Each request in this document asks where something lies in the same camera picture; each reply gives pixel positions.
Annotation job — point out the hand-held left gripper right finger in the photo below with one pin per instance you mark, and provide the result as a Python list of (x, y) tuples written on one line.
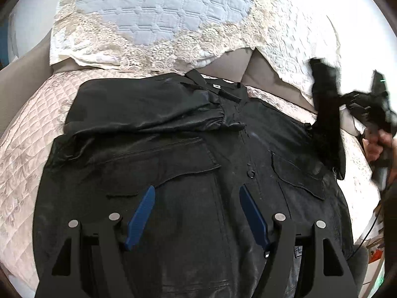
[(251, 212)]

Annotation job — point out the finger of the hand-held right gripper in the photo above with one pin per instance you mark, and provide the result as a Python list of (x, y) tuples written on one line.
[(352, 102)]

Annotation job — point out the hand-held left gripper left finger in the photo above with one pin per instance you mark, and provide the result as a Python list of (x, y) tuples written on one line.
[(143, 211)]

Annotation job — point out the black leather jacket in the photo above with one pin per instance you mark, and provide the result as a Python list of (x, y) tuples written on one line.
[(192, 149)]

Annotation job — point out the person's right hand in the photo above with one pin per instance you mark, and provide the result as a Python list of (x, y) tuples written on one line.
[(376, 147)]

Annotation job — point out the pink quilted blanket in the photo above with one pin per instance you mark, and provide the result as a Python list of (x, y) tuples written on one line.
[(28, 136)]

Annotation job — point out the white lace-trimmed quilted cover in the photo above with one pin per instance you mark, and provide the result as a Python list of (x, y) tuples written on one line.
[(161, 18)]

